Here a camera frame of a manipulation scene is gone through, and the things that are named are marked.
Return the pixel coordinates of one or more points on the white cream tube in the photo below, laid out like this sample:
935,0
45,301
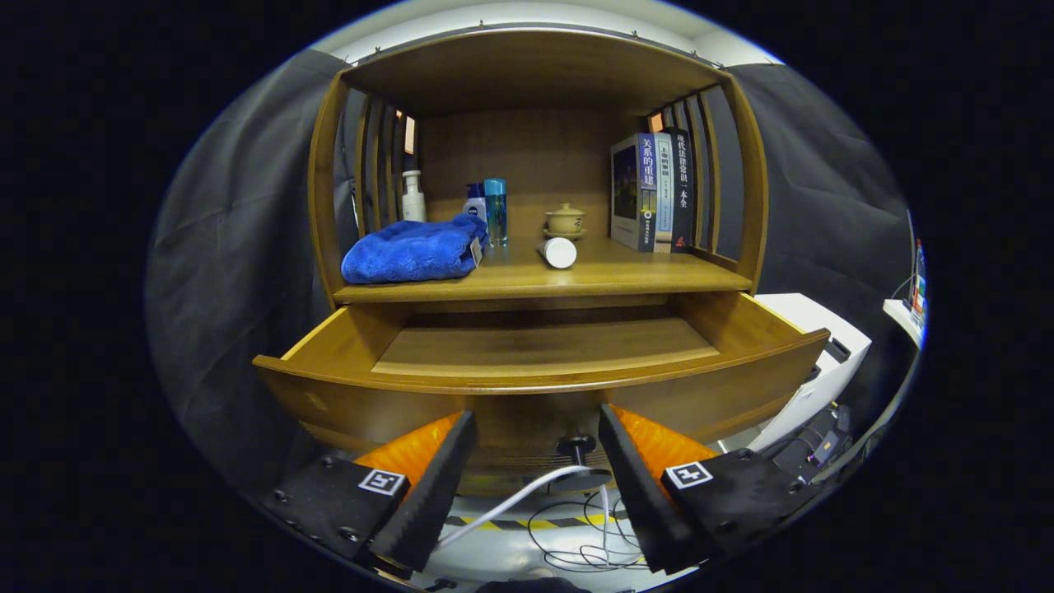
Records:
560,253

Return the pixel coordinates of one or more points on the small black item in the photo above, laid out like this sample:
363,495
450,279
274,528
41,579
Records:
837,350

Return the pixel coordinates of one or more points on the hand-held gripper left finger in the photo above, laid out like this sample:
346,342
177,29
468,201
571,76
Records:
432,494

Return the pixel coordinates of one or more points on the white lotion bottle blue cap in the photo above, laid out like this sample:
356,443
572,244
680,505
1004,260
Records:
473,206

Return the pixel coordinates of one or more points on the clear blue bottle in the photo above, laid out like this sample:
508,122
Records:
495,210

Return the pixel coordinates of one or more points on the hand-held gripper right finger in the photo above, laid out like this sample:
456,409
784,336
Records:
642,494

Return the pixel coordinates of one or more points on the wooden cabinet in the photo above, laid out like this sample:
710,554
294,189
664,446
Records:
527,74

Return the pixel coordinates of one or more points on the wooden drawer with black knob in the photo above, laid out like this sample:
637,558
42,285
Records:
370,403

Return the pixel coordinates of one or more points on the book with blue spine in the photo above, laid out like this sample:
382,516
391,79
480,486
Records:
626,185

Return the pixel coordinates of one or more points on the black electronics box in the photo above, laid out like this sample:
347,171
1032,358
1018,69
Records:
811,441

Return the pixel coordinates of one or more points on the yellow black hazard tape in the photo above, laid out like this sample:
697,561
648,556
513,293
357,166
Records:
543,524

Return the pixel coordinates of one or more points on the white pump bottle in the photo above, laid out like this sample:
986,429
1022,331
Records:
413,206

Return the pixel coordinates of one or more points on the lidded ceramic tea cup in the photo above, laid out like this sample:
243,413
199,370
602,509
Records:
566,221

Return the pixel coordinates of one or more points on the white shelf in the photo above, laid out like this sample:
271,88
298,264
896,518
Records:
902,313

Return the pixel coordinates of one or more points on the wooden countertop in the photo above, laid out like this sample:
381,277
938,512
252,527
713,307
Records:
626,268

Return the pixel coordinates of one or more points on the blue towel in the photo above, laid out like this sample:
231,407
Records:
403,251

